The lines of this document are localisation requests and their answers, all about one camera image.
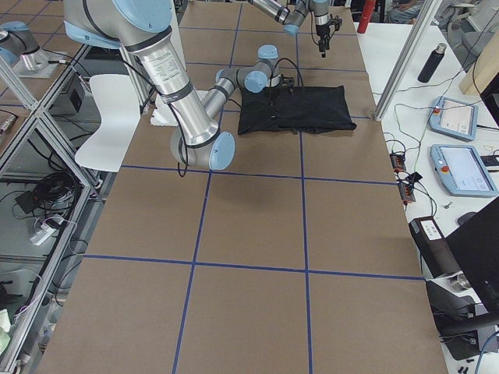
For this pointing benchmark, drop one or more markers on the upper blue teach pendant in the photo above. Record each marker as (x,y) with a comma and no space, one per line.
(454,118)

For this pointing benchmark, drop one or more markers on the white plastic chair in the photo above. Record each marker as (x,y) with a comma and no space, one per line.
(119,109)

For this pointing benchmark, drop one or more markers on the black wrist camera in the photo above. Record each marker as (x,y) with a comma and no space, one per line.
(287,83)
(336,22)

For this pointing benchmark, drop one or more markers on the black water bottle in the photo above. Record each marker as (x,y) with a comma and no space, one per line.
(431,64)

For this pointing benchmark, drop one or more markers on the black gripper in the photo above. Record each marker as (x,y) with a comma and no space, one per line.
(287,81)
(322,31)

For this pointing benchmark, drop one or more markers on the blue teach pendant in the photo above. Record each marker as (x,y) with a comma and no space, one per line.
(454,118)
(461,171)

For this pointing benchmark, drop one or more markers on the red water bottle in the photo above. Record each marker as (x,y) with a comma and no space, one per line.
(366,15)

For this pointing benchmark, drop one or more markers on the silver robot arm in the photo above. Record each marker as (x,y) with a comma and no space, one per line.
(292,20)
(143,28)

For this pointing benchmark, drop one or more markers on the lower blue teach pendant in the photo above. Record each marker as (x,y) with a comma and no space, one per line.
(461,171)

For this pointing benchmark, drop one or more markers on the aluminium frame post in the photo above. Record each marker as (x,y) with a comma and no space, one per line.
(416,34)

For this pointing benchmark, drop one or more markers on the black computer mouse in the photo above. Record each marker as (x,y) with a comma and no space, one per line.
(465,218)

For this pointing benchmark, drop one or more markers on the black t-shirt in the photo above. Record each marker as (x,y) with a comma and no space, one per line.
(312,109)

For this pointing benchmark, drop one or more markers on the black monitor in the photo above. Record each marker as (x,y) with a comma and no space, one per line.
(474,246)

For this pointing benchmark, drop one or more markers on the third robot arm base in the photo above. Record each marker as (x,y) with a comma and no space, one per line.
(21,51)

